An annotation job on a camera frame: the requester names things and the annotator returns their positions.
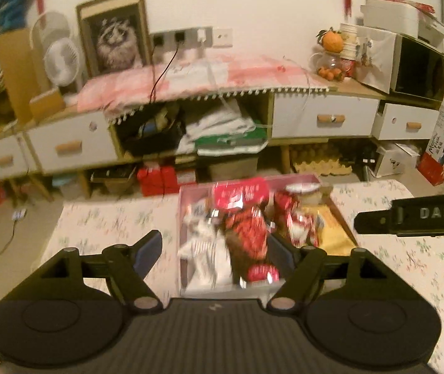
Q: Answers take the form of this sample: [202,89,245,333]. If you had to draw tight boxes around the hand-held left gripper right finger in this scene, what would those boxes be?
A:
[265,234,392,312]

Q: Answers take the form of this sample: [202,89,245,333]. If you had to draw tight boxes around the orange fruit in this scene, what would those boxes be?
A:
[317,28,344,54]

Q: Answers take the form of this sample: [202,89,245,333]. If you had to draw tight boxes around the blue plush toy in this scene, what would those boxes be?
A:
[0,0,30,31]

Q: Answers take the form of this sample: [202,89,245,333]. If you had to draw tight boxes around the glass jar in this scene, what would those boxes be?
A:
[308,52,348,83]

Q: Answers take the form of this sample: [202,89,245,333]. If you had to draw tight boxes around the wooden cabinet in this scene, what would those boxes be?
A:
[0,78,444,203]

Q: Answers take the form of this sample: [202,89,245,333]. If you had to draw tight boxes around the red white cartoon snack packet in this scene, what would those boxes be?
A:
[274,190,320,247]

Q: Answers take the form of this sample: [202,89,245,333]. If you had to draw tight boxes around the white cloth cover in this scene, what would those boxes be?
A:
[355,26,402,95]

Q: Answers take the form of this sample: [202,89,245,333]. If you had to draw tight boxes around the white desk fan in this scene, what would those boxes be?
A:
[30,11,83,89]

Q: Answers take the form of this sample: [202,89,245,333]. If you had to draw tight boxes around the pink cardboard box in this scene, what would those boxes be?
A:
[177,175,359,297]

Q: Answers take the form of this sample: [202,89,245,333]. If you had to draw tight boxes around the white cardboard box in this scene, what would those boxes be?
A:
[373,141,422,179]

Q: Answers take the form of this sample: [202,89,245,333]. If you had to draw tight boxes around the floral tablecloth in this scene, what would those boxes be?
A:
[39,179,444,359]

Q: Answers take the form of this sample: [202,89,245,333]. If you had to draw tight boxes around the framed cat picture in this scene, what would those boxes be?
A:
[75,0,153,81]

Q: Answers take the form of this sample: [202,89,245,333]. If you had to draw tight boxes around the pink cloth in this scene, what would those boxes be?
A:
[77,52,338,120]

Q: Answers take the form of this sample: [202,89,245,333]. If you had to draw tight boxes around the yellow egg foam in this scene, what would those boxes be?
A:
[289,143,354,177]

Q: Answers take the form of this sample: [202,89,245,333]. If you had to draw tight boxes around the white appliance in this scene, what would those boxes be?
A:
[359,0,444,54]

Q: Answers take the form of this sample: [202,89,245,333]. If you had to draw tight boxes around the printed carton box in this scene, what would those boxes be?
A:
[418,98,444,186]

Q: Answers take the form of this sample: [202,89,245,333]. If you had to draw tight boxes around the white drawer wooden handle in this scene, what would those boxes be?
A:
[373,102,441,141]
[272,94,381,140]
[0,136,28,180]
[24,110,120,175]

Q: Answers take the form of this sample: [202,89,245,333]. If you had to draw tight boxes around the red snack packet white print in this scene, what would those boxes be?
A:
[212,178,270,210]

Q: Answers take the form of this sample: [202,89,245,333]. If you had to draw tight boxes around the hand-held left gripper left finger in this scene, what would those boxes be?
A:
[39,229,164,308]

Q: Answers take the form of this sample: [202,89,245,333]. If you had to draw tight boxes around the pile of white bags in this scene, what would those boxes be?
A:
[184,98,270,157]

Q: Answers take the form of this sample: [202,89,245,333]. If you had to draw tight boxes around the stack of paper cups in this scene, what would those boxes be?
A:
[340,22,361,79]

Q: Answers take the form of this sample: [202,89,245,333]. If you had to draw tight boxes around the yellow snack packet orange print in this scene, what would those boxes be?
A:
[315,206,358,254]

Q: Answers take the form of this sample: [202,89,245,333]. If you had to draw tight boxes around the black bag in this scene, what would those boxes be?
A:
[122,106,186,157]

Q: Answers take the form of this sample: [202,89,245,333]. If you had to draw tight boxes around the small cardboard box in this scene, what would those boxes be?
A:
[28,87,67,120]

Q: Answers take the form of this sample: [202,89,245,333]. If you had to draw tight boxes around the brown cardboard box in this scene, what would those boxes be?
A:
[0,28,52,126]

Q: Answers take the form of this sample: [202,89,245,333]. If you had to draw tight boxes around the wall socket panel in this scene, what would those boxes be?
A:
[151,26,213,48]

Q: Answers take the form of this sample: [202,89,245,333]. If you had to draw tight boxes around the black microwave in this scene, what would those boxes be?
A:
[394,34,444,103]

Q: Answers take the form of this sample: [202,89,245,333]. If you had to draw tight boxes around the black cable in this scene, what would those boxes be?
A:
[149,44,180,104]

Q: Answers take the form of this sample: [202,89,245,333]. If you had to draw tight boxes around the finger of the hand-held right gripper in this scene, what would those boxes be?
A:
[353,207,396,235]

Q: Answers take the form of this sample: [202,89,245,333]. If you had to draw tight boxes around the red boxes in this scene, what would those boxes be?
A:
[135,163,198,198]

